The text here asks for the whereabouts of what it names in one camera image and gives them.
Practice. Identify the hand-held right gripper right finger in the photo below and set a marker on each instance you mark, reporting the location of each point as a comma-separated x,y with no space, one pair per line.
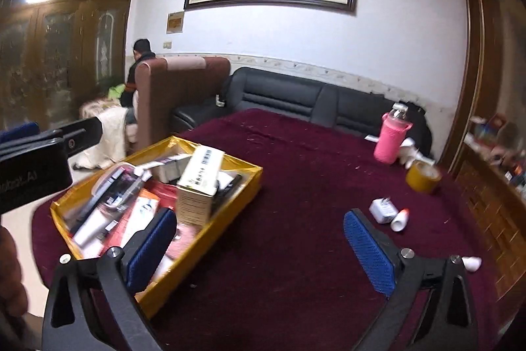
370,252

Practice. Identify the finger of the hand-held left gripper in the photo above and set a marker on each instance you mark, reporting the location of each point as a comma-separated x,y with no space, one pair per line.
18,133
82,135

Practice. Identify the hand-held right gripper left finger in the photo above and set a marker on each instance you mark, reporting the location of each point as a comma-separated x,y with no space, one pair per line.
150,248

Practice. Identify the long white blue box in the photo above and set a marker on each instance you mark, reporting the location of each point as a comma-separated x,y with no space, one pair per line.
141,215

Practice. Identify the white bottle with orange cap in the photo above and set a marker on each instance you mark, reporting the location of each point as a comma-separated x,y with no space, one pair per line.
399,221

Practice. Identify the white charger plug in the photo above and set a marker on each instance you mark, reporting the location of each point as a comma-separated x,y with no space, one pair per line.
382,209

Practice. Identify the clear zip pouch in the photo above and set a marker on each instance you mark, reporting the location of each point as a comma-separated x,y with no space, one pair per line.
119,186

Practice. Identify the large white medicine box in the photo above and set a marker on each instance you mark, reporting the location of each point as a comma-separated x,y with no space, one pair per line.
197,194

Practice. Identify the gold tray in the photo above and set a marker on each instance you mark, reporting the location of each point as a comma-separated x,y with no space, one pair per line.
234,194

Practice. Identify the cream blanket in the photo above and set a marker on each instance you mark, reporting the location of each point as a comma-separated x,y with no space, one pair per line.
111,133

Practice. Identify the green cloth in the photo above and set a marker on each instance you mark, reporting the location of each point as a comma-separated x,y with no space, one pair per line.
116,91

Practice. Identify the yellow tape roll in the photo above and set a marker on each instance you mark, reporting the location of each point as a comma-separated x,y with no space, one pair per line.
423,180

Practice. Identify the wooden wardrobe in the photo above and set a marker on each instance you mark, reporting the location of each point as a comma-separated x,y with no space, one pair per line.
61,46

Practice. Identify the small white bottle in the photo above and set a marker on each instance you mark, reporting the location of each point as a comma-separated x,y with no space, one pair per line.
471,263

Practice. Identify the brown armchair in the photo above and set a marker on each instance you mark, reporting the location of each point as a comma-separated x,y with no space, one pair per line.
181,100

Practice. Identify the crumpled white tissue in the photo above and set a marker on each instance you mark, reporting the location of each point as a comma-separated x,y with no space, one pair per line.
411,153

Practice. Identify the burgundy tablecloth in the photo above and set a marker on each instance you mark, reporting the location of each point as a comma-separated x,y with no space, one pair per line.
296,170

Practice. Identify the white paper slip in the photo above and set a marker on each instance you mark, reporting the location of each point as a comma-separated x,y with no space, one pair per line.
372,138

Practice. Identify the bottle with pink knit sleeve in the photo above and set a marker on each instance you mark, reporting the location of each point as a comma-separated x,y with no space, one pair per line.
390,137

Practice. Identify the clutter of small items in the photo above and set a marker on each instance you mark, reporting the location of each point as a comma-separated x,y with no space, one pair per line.
497,145

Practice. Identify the black leather sofa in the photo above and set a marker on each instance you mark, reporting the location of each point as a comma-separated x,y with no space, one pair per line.
279,96

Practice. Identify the small gold wall plaque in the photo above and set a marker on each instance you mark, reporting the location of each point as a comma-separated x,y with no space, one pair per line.
176,23

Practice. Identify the wooden door frame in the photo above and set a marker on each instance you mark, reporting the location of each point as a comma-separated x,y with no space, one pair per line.
472,46

